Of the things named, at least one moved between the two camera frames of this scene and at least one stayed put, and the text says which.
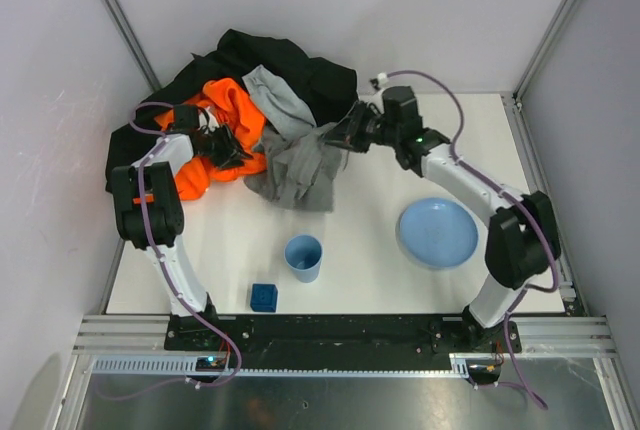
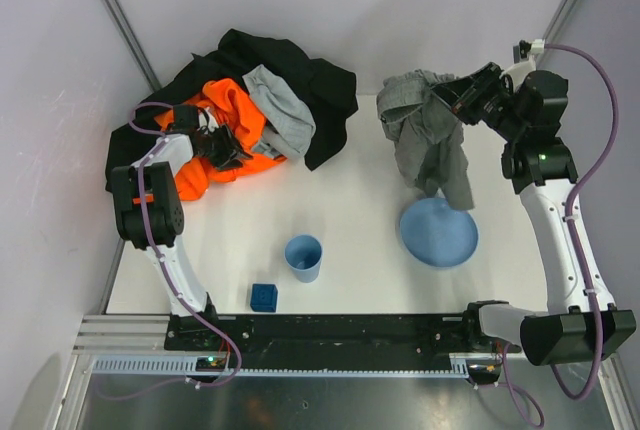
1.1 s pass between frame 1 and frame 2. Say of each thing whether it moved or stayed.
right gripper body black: moved
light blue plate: stayed
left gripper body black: stayed
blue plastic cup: stayed
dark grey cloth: moved
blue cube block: stayed
